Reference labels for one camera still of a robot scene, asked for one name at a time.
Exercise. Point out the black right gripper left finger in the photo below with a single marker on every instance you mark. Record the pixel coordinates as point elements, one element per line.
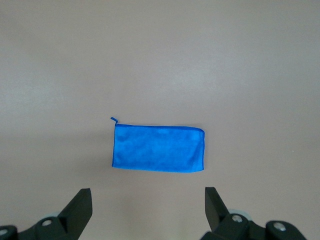
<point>72,220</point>

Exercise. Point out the blue microfibre towel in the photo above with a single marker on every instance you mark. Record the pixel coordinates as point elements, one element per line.
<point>157,148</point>

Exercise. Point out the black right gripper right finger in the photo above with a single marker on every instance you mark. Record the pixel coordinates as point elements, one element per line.
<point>217,217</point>

